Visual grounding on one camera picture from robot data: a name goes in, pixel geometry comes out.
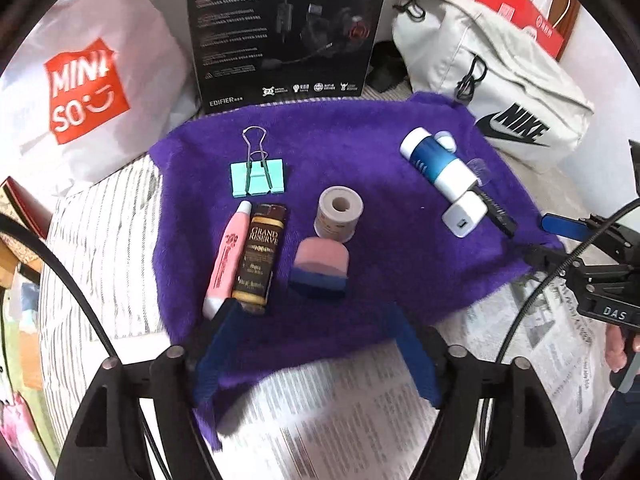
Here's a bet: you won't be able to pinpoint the white charger plug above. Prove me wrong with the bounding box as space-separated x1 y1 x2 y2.
441 190 488 237

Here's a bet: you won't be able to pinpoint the person's right hand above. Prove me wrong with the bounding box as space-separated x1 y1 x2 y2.
605 327 640 373

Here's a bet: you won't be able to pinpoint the person's dark trousers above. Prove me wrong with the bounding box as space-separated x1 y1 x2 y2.
582 370 640 480

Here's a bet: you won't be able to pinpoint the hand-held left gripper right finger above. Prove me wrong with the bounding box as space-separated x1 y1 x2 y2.
382 305 583 480

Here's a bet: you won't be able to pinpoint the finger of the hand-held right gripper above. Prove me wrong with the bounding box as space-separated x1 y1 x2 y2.
522 242 588 283
540 212 640 263

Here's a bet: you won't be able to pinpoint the white tape roll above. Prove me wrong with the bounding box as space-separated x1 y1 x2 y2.
314 186 363 242

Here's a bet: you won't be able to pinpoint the small brown bottle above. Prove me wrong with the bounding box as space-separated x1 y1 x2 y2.
232 202 290 316

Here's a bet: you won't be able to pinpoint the grey waist bag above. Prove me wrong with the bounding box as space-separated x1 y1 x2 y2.
365 0 596 168

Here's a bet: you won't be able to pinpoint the white and blue cylinder bottle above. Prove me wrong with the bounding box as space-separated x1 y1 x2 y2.
399 127 479 196

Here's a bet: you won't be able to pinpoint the white plastic shopping bag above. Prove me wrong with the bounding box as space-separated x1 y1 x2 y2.
0 0 201 196

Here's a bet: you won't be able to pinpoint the newspaper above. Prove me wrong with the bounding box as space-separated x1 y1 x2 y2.
215 272 621 480

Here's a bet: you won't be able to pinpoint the brown patterned book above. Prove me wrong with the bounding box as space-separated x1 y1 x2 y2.
0 176 53 241

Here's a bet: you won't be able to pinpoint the red paper bag white handles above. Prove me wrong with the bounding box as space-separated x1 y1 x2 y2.
475 0 571 61

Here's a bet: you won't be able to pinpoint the pink highlighter pen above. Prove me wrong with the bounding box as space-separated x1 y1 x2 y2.
202 200 252 320

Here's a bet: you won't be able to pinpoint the black cable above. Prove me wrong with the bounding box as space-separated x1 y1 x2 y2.
495 200 640 391

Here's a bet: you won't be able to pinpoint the green binder clip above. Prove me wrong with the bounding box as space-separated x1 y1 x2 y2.
229 127 286 198

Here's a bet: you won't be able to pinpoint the pink and blue eraser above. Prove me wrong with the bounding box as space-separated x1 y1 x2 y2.
289 237 349 298

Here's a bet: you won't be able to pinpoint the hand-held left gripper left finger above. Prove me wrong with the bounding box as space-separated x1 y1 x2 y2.
55 297 251 480

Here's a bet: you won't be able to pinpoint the black headphone box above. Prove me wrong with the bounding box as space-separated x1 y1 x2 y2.
185 0 393 114

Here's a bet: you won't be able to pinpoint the black usb stick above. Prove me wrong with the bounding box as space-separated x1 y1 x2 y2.
475 187 518 238

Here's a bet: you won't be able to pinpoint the striped bed sheet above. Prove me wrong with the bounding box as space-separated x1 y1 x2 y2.
37 85 566 480

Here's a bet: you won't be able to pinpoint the purple towel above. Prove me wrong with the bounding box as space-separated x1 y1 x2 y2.
150 91 566 453

